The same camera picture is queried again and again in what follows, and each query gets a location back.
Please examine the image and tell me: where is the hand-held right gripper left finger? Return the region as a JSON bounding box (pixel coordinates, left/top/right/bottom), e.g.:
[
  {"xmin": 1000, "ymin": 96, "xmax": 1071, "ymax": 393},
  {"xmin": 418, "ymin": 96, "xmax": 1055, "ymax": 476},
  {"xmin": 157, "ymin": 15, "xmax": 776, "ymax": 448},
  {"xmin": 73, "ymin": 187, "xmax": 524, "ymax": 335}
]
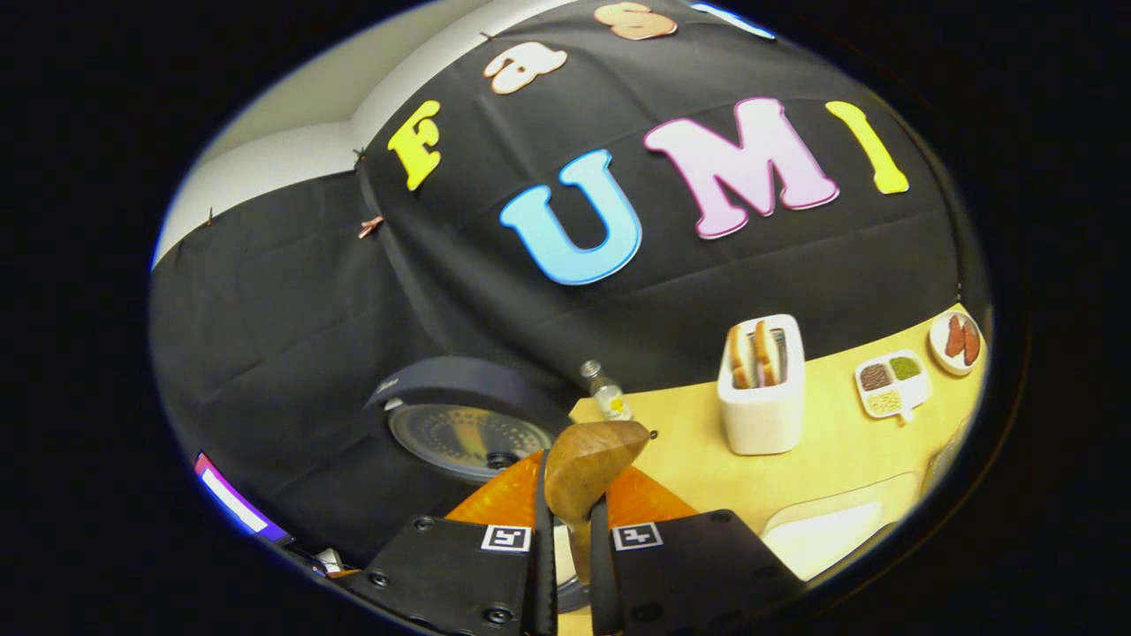
[{"xmin": 340, "ymin": 450, "xmax": 559, "ymax": 636}]

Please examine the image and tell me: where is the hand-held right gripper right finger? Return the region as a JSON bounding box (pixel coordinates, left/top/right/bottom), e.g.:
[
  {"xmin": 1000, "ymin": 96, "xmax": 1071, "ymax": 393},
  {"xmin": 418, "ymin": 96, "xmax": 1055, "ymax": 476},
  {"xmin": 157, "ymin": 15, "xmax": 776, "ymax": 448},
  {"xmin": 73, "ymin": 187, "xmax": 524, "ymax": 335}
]
[{"xmin": 588, "ymin": 468, "xmax": 805, "ymax": 636}]

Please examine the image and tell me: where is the dark grey rice cooker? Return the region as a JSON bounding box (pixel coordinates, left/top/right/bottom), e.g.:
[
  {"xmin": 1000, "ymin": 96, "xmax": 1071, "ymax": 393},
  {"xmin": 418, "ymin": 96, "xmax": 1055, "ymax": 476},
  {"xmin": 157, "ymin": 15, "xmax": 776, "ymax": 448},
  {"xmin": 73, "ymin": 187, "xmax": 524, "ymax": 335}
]
[{"xmin": 364, "ymin": 356, "xmax": 593, "ymax": 615}]

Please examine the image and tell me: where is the wooden spoon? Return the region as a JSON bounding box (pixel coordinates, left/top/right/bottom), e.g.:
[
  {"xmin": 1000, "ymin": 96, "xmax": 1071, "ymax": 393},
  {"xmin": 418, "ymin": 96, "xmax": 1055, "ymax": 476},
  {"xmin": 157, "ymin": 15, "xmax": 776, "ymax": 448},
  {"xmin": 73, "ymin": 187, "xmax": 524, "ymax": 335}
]
[{"xmin": 543, "ymin": 421, "xmax": 652, "ymax": 584}]

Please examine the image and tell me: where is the clear container of white rice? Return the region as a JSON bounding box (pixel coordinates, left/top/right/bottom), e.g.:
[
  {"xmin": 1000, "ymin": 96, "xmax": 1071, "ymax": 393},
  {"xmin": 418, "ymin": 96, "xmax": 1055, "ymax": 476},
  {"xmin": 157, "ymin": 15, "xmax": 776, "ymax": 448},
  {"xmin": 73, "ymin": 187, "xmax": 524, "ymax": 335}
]
[{"xmin": 760, "ymin": 473, "xmax": 920, "ymax": 581}]

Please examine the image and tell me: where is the white toaster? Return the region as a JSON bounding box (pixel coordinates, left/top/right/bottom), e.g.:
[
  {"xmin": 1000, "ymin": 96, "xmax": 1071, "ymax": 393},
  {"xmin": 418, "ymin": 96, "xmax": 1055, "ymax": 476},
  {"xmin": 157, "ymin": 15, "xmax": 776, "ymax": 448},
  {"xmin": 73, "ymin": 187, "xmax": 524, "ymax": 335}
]
[{"xmin": 717, "ymin": 314, "xmax": 806, "ymax": 456}]

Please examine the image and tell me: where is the small glass bottle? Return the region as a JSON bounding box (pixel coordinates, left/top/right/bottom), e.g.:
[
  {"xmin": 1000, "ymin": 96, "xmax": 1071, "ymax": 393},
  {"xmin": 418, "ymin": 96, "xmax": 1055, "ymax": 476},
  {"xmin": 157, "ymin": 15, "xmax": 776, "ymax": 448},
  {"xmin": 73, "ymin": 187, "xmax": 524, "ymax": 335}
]
[{"xmin": 581, "ymin": 360, "xmax": 634, "ymax": 422}]

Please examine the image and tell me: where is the toasted bread slice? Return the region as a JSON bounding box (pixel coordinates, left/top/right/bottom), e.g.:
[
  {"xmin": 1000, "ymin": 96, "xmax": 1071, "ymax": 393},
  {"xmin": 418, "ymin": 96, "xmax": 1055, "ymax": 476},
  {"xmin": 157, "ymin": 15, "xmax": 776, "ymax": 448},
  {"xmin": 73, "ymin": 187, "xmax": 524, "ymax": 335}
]
[
  {"xmin": 753, "ymin": 320, "xmax": 783, "ymax": 387},
  {"xmin": 728, "ymin": 324, "xmax": 752, "ymax": 390}
]

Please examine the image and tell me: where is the bright lit screen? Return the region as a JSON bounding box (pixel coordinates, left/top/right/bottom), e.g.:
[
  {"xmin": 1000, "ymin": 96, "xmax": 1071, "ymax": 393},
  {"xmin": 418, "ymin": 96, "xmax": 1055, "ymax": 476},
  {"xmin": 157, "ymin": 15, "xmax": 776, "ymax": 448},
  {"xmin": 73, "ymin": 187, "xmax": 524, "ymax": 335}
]
[{"xmin": 194, "ymin": 453, "xmax": 291, "ymax": 544}]

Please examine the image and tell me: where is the white divided bean dish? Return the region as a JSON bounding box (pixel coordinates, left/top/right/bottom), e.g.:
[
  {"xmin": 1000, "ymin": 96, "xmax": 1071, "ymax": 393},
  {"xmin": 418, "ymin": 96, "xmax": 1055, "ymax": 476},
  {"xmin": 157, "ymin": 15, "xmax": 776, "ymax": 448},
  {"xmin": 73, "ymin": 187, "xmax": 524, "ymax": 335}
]
[{"xmin": 854, "ymin": 350, "xmax": 933, "ymax": 423}]

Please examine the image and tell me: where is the round white plate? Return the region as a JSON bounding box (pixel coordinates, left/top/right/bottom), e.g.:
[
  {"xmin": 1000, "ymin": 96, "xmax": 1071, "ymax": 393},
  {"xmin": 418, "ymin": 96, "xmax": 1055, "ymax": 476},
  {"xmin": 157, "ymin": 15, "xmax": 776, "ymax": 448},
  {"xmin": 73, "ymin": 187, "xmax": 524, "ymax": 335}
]
[{"xmin": 928, "ymin": 309, "xmax": 983, "ymax": 377}]

